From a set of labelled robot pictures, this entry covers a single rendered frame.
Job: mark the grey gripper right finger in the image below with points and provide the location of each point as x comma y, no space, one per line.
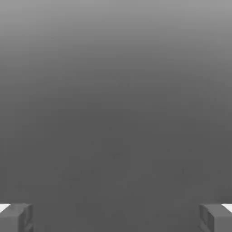
219,220

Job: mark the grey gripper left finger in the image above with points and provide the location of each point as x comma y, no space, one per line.
12,219

